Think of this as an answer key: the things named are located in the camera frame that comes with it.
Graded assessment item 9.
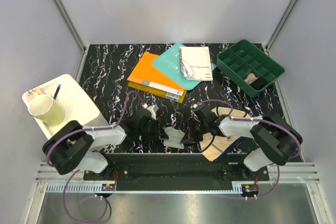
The blue black pen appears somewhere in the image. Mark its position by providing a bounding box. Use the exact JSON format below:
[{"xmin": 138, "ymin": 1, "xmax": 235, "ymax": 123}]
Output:
[{"xmin": 53, "ymin": 84, "xmax": 61, "ymax": 100}]

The beige underwear navy trim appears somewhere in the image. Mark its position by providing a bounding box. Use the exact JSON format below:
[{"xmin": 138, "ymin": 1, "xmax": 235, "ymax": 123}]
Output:
[{"xmin": 199, "ymin": 106, "xmax": 257, "ymax": 163}]

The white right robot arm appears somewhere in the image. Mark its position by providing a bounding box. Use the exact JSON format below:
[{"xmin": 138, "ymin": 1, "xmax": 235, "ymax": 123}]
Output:
[{"xmin": 181, "ymin": 104, "xmax": 303, "ymax": 180}]

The pink rolled underwear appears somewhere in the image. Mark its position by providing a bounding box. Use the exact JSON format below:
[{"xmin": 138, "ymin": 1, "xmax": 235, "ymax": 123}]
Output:
[{"xmin": 245, "ymin": 73, "xmax": 258, "ymax": 84}]

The white Canon safety booklet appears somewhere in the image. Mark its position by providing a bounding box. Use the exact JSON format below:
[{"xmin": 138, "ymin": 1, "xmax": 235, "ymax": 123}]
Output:
[{"xmin": 179, "ymin": 46, "xmax": 213, "ymax": 81}]

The green paper cup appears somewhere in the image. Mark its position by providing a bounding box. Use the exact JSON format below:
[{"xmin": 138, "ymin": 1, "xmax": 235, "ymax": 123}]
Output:
[{"xmin": 28, "ymin": 94, "xmax": 65, "ymax": 126}]

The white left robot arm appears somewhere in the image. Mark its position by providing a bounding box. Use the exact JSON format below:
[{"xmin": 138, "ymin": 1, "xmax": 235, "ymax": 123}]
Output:
[{"xmin": 42, "ymin": 114, "xmax": 169, "ymax": 180}]

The pink sticky note pad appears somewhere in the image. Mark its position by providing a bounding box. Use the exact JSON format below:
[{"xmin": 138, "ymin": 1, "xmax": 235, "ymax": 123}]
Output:
[{"xmin": 25, "ymin": 87, "xmax": 43, "ymax": 103}]

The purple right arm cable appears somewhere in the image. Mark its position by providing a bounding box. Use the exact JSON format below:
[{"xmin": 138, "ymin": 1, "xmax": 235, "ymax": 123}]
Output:
[{"xmin": 193, "ymin": 100, "xmax": 302, "ymax": 200}]

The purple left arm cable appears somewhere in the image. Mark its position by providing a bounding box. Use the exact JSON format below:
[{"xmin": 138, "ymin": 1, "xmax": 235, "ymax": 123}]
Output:
[{"xmin": 46, "ymin": 91, "xmax": 148, "ymax": 221}]

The yellow binder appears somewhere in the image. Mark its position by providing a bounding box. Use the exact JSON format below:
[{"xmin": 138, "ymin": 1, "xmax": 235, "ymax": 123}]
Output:
[{"xmin": 128, "ymin": 81, "xmax": 186, "ymax": 103}]

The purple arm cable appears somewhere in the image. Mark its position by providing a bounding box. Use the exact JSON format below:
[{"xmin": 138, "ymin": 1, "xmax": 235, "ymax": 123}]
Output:
[
  {"xmin": 193, "ymin": 100, "xmax": 302, "ymax": 200},
  {"xmin": 46, "ymin": 91, "xmax": 148, "ymax": 221}
]

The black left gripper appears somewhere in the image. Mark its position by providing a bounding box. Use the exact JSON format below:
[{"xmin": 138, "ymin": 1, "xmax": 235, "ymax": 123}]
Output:
[{"xmin": 137, "ymin": 117, "xmax": 169, "ymax": 141}]

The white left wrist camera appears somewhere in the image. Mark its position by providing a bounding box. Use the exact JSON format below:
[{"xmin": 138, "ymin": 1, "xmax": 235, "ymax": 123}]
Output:
[{"xmin": 142, "ymin": 103, "xmax": 159, "ymax": 120}]

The green compartment tray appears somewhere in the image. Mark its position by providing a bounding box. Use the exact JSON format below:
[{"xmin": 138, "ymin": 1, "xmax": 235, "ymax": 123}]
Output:
[{"xmin": 217, "ymin": 39, "xmax": 285, "ymax": 98}]

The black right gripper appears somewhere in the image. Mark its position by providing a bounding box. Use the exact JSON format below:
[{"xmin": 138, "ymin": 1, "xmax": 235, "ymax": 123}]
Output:
[{"xmin": 181, "ymin": 118, "xmax": 209, "ymax": 144}]

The orange folder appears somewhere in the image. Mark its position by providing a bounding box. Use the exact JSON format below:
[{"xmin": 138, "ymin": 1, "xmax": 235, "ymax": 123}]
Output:
[{"xmin": 127, "ymin": 52, "xmax": 185, "ymax": 97}]

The cream plastic bin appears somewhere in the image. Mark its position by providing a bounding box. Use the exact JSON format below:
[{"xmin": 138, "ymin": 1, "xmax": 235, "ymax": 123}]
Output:
[{"xmin": 22, "ymin": 74, "xmax": 108, "ymax": 139}]

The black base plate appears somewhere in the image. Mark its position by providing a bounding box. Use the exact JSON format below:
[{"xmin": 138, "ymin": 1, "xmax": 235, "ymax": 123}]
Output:
[{"xmin": 83, "ymin": 153, "xmax": 269, "ymax": 193}]

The grey underwear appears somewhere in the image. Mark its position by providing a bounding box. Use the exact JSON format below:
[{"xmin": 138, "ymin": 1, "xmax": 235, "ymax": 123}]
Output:
[{"xmin": 163, "ymin": 127, "xmax": 185, "ymax": 149}]

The teal plastic board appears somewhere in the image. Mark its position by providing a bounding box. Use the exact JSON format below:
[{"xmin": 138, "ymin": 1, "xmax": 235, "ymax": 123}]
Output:
[{"xmin": 152, "ymin": 44, "xmax": 215, "ymax": 90}]

